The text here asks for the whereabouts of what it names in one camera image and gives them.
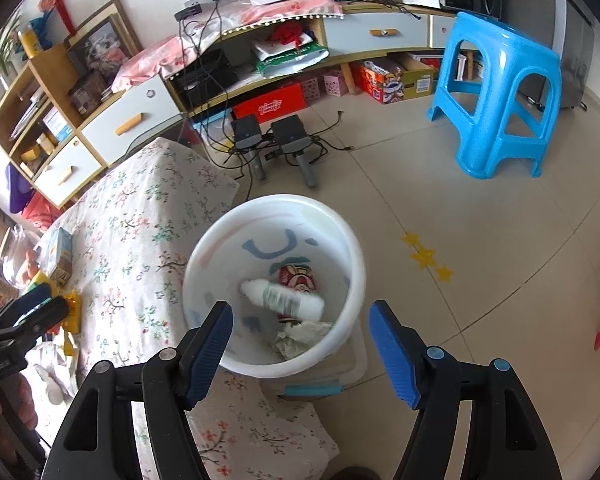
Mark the black printer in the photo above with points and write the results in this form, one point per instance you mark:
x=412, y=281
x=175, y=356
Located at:
x=205, y=72

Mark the person's left hand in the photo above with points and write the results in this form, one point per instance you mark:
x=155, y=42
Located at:
x=10, y=402

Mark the yellow star sticker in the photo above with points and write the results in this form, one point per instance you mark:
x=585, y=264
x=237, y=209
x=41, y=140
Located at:
x=424, y=256
x=444, y=273
x=409, y=239

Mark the yellow snack packet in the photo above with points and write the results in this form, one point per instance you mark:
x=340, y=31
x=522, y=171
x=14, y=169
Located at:
x=72, y=315

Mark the green and white bag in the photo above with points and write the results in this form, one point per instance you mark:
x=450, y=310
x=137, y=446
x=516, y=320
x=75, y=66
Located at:
x=290, y=60

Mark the pink patterned cloth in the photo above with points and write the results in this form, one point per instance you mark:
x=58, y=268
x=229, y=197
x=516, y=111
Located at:
x=155, y=57

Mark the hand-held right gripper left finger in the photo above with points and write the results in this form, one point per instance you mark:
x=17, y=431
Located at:
x=212, y=345

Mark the red knotted ornament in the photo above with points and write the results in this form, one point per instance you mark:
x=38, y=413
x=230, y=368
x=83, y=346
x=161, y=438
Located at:
x=285, y=35

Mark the white tissue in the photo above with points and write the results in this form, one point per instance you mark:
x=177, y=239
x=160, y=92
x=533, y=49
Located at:
x=300, y=337

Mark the small white drawer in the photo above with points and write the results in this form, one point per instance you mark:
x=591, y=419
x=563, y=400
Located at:
x=442, y=30

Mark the red flat box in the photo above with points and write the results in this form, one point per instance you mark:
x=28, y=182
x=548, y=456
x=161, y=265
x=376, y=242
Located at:
x=270, y=105

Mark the clear plastic storage box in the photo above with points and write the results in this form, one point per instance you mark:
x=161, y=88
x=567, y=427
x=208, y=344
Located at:
x=352, y=365

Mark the purple plastic object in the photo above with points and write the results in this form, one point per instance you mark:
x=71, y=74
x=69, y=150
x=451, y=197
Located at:
x=15, y=190

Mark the brown tin box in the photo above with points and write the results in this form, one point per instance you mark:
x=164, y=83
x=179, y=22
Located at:
x=87, y=92

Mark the white plastic bucket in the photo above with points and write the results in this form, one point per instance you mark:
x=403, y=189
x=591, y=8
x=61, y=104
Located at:
x=300, y=220

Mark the pink perforated basket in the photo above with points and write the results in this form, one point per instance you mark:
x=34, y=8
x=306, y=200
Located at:
x=310, y=90
x=334, y=82

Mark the grey refrigerator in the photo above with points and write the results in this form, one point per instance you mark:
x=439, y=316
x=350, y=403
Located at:
x=572, y=50

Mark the blue and white box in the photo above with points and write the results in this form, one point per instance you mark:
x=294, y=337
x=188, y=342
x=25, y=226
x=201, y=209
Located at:
x=57, y=125

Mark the red printed can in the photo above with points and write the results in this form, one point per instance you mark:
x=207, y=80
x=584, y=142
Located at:
x=295, y=276

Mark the white plastic bottle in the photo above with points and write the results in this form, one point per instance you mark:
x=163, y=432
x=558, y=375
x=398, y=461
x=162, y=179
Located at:
x=285, y=300

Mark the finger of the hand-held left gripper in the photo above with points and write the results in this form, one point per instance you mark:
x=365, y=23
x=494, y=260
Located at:
x=37, y=317
x=22, y=306

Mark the colourful printed cardboard box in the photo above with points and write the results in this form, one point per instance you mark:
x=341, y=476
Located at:
x=395, y=85

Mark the red hanging decoration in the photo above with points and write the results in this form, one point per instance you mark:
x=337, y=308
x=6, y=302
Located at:
x=60, y=5

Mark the blue plastic stool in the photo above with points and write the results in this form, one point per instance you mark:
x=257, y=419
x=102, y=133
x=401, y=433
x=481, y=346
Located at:
x=495, y=60

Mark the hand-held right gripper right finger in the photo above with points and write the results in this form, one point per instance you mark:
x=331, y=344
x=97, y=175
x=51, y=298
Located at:
x=392, y=350

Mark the floral tablecloth table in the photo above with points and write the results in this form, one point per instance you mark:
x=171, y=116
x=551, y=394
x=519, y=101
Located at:
x=130, y=235

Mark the framed cat picture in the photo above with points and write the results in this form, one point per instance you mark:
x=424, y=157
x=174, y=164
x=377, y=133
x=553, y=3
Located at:
x=102, y=47

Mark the wooden cabinet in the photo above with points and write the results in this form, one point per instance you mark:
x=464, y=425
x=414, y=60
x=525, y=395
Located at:
x=55, y=67

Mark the yellow and blue carton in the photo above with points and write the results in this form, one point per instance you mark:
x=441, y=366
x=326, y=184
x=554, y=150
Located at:
x=60, y=250

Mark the round glass jar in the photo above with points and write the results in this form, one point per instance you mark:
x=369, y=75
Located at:
x=15, y=260

